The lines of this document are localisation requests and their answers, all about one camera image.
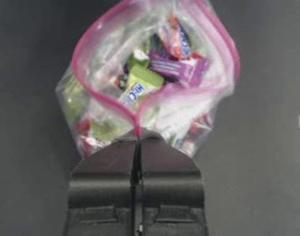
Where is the clear bag with pink zip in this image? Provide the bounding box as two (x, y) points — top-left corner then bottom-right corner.
(55, 0), (242, 159)

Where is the green wrapped candy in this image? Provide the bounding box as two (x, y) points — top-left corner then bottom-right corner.
(116, 65), (166, 110)

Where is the purple wrapped candy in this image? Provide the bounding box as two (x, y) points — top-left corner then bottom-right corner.
(149, 50), (211, 87)

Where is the red white wrapped candy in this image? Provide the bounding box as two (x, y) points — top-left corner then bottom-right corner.
(166, 17), (194, 61)

